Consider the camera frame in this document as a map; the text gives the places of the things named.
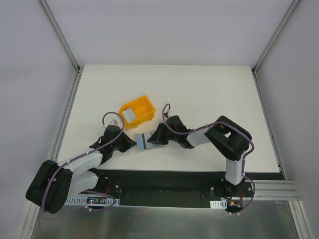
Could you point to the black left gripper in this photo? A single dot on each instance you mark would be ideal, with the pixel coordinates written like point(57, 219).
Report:
point(123, 143)

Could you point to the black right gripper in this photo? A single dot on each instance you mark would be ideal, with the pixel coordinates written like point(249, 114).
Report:
point(162, 134)

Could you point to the beige card holder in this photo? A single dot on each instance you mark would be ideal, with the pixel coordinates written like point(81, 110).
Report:
point(155, 146)

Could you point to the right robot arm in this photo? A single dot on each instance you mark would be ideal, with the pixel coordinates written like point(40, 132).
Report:
point(231, 140)

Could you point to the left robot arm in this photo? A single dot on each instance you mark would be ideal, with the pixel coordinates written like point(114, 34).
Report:
point(55, 182)

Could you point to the yellow plastic bin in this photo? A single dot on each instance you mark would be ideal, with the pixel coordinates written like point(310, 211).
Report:
point(143, 109)

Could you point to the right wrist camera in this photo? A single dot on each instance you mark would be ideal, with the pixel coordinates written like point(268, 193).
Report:
point(166, 114)

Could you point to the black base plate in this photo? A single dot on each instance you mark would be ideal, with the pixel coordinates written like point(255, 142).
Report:
point(170, 189)

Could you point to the white cable duct left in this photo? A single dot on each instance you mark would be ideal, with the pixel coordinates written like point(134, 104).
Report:
point(91, 201)

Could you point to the white cable duct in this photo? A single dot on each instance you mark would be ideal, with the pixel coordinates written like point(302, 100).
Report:
point(221, 204)
point(91, 201)

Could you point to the left aluminium post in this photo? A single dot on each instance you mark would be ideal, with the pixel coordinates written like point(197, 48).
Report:
point(59, 35)

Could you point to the aluminium post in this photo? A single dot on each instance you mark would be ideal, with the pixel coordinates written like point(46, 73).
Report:
point(59, 35)
point(276, 34)

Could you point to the white cable duct right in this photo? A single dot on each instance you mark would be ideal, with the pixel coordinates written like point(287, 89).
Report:
point(221, 204)

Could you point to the aluminium frame rail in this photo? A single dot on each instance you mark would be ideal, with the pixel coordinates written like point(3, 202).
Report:
point(277, 190)

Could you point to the right aluminium post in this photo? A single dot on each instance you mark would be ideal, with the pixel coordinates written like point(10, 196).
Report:
point(276, 34)

